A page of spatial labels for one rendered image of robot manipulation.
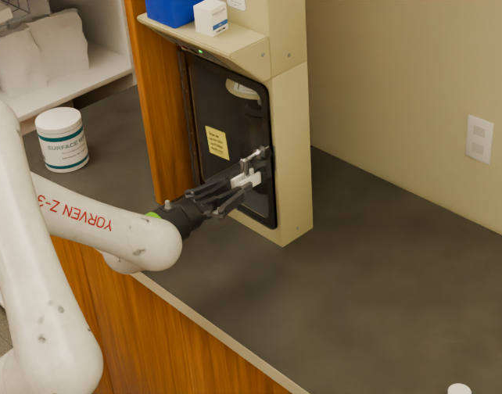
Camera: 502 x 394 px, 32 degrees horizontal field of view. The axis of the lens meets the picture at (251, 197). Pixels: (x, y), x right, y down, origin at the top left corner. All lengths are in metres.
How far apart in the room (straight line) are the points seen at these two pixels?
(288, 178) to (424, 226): 0.39
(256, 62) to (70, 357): 0.81
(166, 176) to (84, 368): 1.07
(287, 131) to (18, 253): 0.84
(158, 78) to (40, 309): 0.98
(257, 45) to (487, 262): 0.76
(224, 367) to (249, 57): 0.75
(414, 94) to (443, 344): 0.67
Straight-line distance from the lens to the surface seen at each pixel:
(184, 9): 1.96
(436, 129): 2.26
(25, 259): 1.39
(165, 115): 2.26
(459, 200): 2.32
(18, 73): 3.08
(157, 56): 2.18
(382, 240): 2.19
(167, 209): 1.91
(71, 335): 1.36
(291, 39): 1.93
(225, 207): 1.96
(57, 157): 2.56
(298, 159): 2.08
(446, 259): 2.15
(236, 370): 2.08
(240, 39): 1.87
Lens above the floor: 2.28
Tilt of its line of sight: 35 degrees down
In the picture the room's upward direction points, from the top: 5 degrees counter-clockwise
